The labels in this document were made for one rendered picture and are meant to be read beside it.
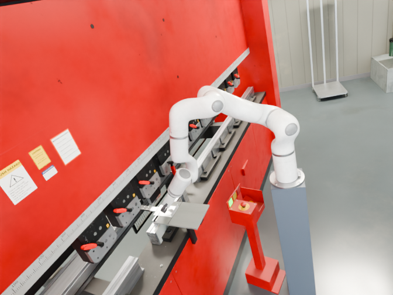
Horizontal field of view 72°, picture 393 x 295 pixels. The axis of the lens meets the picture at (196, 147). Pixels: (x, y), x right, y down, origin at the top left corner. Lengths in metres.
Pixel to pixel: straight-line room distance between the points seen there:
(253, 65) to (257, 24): 0.44
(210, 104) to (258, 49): 2.13
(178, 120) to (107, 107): 0.31
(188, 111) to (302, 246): 1.14
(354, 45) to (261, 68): 2.76
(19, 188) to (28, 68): 0.40
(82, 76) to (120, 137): 0.31
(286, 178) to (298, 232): 0.38
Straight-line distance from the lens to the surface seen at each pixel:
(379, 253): 2.63
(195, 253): 1.78
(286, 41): 5.55
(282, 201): 1.64
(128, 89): 1.39
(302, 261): 2.02
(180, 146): 1.28
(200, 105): 1.19
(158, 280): 1.51
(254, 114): 1.33
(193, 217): 1.53
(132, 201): 1.39
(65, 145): 1.13
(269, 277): 2.29
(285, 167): 1.53
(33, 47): 1.12
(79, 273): 1.64
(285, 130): 1.35
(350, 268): 2.50
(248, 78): 3.36
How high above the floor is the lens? 2.00
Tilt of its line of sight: 27 degrees down
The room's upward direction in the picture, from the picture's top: 17 degrees counter-clockwise
